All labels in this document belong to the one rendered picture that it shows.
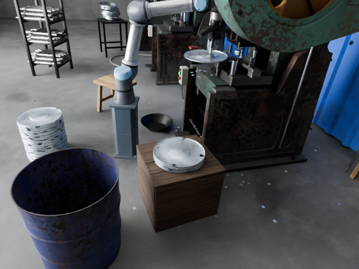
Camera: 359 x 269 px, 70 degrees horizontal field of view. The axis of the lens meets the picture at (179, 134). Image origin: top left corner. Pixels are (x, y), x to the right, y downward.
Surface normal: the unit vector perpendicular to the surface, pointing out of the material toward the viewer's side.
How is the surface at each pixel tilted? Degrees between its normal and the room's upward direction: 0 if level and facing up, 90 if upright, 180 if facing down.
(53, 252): 92
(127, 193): 0
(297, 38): 90
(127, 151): 87
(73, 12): 90
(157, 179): 0
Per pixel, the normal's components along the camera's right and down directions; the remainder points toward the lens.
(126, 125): -0.03, 0.53
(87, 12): 0.26, 0.52
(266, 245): 0.06, -0.85
